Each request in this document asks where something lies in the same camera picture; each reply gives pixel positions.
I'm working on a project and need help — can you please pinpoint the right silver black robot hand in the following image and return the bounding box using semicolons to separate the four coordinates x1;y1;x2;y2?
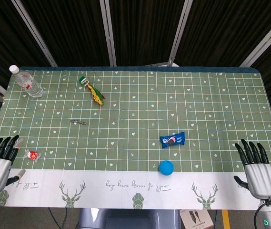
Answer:
233;138;271;200

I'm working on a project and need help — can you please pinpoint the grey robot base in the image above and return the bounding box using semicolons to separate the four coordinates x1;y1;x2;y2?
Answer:
77;208;181;229

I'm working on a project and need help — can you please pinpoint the red candy wrapper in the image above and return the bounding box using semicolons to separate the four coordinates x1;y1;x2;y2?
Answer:
24;149;41;163

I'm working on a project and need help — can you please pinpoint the yellow floor tape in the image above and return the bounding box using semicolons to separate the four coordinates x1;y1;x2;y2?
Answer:
221;209;230;229

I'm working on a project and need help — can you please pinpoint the white red product box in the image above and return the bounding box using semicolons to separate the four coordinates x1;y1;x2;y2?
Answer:
179;209;214;229

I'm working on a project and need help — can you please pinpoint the clear plastic water bottle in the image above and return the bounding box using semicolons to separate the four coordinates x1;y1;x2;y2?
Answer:
9;64;44;98

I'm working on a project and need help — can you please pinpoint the blue ball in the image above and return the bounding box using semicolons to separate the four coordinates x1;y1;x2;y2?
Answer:
158;160;174;176

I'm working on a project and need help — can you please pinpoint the blue cookie packet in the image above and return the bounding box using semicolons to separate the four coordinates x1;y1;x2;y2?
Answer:
159;131;186;149

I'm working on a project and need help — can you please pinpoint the green yellow red toy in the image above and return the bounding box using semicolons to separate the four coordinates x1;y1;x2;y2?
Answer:
79;75;105;106

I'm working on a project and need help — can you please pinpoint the green grid deer tablecloth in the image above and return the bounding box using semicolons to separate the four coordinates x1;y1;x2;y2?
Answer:
0;69;271;211

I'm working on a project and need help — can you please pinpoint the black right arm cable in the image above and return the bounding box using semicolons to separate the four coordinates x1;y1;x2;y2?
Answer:
255;198;271;229

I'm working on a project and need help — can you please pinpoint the blue floor cable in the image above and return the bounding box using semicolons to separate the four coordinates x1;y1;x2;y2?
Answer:
48;208;57;229

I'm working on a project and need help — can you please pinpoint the silver partition post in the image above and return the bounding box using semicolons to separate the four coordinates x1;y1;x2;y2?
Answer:
167;0;196;67
238;10;271;68
10;0;58;67
99;0;117;67

